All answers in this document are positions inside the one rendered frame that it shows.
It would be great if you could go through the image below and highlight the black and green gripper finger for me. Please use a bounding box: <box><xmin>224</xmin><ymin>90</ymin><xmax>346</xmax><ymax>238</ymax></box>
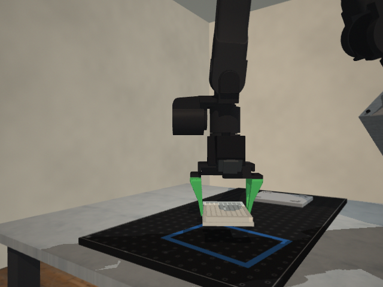
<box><xmin>190</xmin><ymin>178</ymin><xmax>203</xmax><ymax>216</ymax></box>
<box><xmin>246</xmin><ymin>179</ymin><xmax>263</xmax><ymax>213</ymax></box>

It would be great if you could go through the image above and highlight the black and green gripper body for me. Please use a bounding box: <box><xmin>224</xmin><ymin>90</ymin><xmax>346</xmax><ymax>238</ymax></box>
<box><xmin>190</xmin><ymin>133</ymin><xmax>263</xmax><ymax>179</ymax></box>

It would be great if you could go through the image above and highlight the blue rectangular tape outline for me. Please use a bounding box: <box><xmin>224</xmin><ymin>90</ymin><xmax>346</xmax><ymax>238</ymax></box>
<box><xmin>161</xmin><ymin>224</ymin><xmax>292</xmax><ymax>268</ymax></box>

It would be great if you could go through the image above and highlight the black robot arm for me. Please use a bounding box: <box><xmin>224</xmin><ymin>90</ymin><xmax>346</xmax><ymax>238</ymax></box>
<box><xmin>172</xmin><ymin>0</ymin><xmax>383</xmax><ymax>173</ymax></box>

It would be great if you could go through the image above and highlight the white well plate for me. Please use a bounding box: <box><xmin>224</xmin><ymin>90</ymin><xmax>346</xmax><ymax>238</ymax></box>
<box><xmin>202</xmin><ymin>201</ymin><xmax>254</xmax><ymax>227</ymax></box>

